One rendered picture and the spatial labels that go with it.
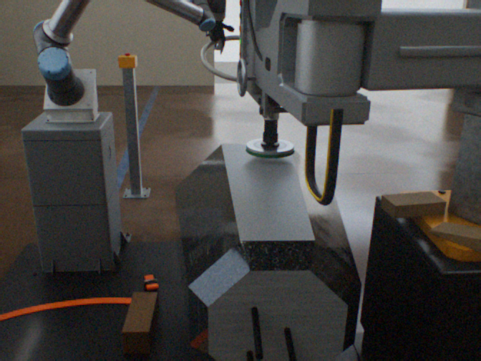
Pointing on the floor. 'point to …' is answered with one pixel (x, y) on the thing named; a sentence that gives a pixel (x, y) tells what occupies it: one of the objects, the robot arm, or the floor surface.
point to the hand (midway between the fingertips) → (218, 49)
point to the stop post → (127, 64)
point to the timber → (140, 323)
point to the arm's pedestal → (74, 193)
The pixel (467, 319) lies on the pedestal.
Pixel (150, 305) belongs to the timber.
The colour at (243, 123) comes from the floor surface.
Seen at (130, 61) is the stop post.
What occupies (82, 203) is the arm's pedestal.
